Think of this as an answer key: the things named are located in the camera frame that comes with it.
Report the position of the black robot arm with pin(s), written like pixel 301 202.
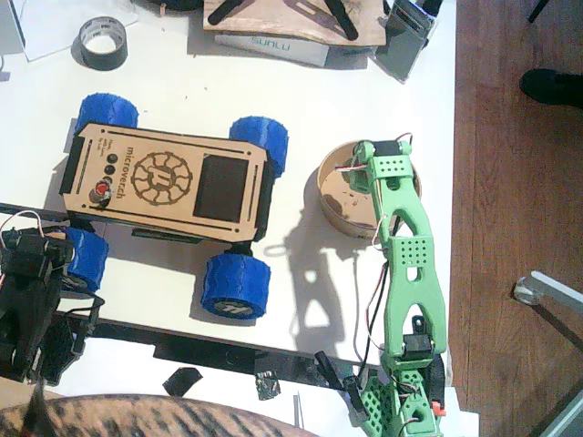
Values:
pixel 23 318

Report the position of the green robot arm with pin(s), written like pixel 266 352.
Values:
pixel 410 259

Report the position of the brown paper bowl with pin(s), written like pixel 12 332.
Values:
pixel 337 200

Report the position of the grey transparent device case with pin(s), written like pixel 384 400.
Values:
pixel 403 41

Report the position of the white SUNLU box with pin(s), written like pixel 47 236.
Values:
pixel 291 52

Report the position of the black tripod leg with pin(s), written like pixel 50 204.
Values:
pixel 344 23
pixel 225 11

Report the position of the wooden rover with blue wheels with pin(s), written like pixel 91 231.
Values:
pixel 182 182

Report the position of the thin wooden board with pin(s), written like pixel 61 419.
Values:
pixel 273 18

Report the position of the striped brown fabric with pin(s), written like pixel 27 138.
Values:
pixel 136 419

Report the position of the black tape piece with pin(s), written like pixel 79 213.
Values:
pixel 182 381

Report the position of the black metal bar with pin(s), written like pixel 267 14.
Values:
pixel 205 350

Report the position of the black shoe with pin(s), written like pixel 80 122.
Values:
pixel 551 88

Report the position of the grey chair leg with caster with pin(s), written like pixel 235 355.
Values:
pixel 546 287

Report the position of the black table clamp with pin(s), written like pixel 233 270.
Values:
pixel 357 400

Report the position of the crumpled foil tape piece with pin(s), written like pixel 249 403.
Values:
pixel 268 386

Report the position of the grey duct tape roll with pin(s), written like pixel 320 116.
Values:
pixel 91 57

